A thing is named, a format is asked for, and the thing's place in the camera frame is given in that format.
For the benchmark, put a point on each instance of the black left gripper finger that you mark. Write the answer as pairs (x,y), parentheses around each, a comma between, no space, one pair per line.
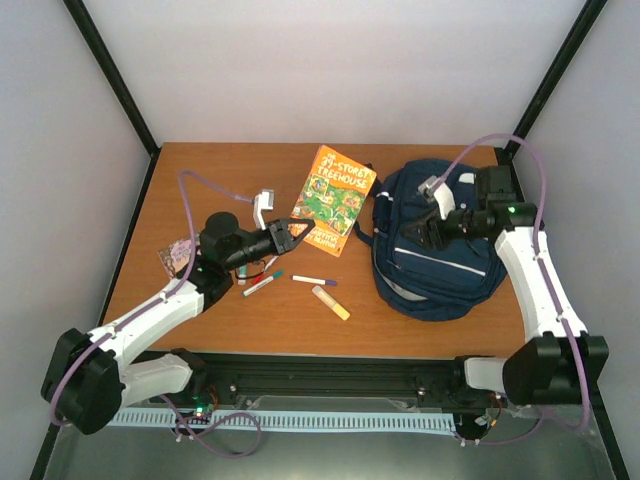
(296,225)
(297,235)

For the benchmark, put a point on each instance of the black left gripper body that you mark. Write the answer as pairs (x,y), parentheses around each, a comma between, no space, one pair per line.
(275,228)

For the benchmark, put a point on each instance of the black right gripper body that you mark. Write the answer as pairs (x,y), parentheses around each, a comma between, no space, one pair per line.
(443,236)

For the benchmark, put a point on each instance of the orange green paperback book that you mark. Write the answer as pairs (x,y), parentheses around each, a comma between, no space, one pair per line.
(332,196)

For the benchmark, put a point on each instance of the navy blue student backpack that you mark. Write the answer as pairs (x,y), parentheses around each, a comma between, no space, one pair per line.
(427,285)

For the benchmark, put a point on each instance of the pink illustrated paperback book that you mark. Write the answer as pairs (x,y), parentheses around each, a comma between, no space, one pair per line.
(175,256)

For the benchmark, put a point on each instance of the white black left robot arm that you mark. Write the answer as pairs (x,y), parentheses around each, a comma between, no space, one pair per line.
(140,325)

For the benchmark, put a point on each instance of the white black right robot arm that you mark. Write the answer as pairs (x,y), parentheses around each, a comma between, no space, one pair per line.
(535,300)

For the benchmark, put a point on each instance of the green capped white marker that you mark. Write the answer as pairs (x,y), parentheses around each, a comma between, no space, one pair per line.
(262,283)

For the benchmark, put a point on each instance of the purple capped white marker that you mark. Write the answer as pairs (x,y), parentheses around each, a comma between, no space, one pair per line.
(313,280)

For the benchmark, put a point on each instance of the red capped white marker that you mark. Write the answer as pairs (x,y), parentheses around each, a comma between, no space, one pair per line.
(267,266)

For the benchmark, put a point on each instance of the yellow highlighter pen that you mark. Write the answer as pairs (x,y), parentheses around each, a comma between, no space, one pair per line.
(330,302)

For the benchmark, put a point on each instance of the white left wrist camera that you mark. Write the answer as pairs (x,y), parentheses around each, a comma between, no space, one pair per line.
(263,201)

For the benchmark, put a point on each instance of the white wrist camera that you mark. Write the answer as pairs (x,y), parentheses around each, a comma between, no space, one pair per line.
(263,201)
(437,192)

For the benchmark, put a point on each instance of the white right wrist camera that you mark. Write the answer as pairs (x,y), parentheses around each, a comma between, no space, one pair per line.
(437,192)

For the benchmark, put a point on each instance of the black aluminium frame rail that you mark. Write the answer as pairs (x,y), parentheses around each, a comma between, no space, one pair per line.
(226,376)

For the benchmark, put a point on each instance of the light blue slotted cable duct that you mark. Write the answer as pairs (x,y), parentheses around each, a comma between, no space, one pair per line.
(327,422)

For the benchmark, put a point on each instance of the black left frame post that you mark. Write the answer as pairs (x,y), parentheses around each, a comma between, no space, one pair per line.
(102,55)

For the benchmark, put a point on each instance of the black frame post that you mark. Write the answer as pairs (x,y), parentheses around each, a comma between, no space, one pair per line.
(580,28)
(102,55)

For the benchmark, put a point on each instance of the black right frame post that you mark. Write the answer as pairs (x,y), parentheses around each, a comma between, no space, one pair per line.
(580,28)

